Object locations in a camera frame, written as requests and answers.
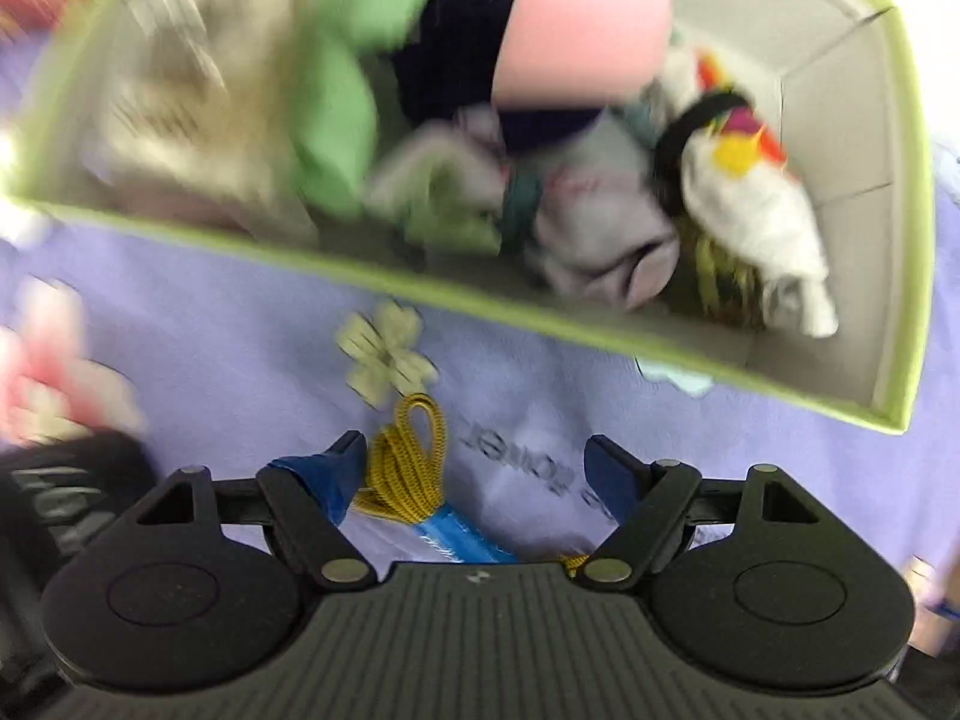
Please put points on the yellow shoelace bundle blue band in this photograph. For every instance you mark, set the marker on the yellow shoelace bundle blue band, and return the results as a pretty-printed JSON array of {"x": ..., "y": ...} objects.
[{"x": 404, "y": 483}]

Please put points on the green towel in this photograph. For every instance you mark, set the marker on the green towel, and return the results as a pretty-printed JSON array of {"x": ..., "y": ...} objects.
[{"x": 334, "y": 116}]

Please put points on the green cardboard box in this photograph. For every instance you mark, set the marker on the green cardboard box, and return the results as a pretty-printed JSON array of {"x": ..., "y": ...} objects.
[{"x": 834, "y": 78}]

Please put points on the white colourful sock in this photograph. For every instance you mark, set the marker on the white colourful sock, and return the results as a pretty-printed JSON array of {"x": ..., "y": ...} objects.
[{"x": 734, "y": 181}]

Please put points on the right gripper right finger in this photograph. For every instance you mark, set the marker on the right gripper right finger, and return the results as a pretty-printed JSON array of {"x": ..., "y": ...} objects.
[{"x": 649, "y": 503}]

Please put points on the dark navy cloth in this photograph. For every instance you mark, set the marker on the dark navy cloth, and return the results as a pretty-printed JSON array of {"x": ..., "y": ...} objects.
[{"x": 447, "y": 68}]

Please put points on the purple floral tablecloth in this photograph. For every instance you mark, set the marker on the purple floral tablecloth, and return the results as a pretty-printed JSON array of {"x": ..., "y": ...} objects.
[{"x": 229, "y": 363}]

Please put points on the black coffee cup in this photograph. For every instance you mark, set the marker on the black coffee cup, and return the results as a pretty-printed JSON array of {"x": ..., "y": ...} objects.
[{"x": 56, "y": 498}]

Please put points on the pink sponge block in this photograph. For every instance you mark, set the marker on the pink sponge block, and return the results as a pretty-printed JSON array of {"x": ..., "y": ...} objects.
[{"x": 560, "y": 54}]

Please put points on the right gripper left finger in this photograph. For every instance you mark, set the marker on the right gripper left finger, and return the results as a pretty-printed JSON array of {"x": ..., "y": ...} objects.
[{"x": 308, "y": 498}]

